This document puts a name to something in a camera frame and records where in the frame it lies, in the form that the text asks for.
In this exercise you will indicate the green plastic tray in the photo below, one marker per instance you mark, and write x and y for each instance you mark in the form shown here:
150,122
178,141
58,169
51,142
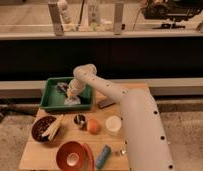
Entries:
53,99

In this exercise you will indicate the black machine in background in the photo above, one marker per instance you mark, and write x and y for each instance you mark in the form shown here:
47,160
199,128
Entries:
174,10

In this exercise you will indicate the red lacquer bowl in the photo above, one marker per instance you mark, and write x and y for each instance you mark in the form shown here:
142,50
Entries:
70,156

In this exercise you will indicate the dark grey block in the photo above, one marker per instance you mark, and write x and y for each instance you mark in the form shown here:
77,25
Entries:
105,103

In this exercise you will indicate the grey post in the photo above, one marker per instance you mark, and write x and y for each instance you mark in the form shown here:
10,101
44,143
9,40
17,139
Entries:
55,18
118,16

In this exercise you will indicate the orange fruit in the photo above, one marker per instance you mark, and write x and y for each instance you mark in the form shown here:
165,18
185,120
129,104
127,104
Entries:
93,126

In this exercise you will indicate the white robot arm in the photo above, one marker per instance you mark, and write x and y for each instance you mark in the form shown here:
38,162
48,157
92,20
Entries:
146,141

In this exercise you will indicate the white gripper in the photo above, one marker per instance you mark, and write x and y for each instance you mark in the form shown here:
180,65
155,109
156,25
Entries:
75,87

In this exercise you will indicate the left grey post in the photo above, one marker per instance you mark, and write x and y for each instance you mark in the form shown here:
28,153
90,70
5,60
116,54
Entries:
55,18

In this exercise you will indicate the white round cup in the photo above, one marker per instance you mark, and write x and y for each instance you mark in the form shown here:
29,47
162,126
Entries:
113,125

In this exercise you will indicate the dark brown bowl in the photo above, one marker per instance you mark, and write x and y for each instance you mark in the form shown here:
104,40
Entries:
40,126

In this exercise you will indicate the grey white towel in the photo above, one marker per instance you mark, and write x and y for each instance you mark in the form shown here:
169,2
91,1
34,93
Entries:
62,88

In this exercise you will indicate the wooden board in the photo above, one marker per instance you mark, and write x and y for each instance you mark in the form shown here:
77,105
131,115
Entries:
42,156

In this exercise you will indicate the small dark metal cup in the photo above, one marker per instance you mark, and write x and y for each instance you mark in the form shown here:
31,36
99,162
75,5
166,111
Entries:
80,121

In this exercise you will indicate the blue green cylinder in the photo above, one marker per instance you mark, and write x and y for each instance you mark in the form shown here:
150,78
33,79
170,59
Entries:
103,156

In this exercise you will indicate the right grey post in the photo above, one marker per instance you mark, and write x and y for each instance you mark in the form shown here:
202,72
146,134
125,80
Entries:
118,16

